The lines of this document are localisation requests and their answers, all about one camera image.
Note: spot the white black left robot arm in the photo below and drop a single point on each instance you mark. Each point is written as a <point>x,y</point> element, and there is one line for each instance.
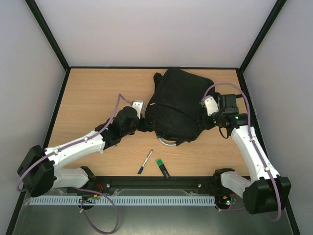
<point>44,168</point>

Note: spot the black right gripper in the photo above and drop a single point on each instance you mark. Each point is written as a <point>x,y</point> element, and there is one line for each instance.
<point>204,120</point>

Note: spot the black aluminium frame rail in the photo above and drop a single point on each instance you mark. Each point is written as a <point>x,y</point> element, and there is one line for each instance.
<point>156,182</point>

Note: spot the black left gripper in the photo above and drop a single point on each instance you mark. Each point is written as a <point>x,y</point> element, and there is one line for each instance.
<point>151,126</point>

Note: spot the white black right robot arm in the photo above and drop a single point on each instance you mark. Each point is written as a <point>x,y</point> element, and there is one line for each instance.
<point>238,127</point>

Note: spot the black student backpack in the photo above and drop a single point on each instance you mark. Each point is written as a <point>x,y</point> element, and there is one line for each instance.
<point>175,104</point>

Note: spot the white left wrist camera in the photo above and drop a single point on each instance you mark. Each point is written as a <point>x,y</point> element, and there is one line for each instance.
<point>139,106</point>

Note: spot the light blue slotted cable duct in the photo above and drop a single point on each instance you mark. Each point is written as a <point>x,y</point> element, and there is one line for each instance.
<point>53,200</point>

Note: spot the green black highlighter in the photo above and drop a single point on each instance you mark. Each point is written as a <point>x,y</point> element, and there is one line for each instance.
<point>163,169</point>

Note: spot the blue capped white marker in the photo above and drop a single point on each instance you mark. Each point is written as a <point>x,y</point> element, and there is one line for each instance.
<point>145,161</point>

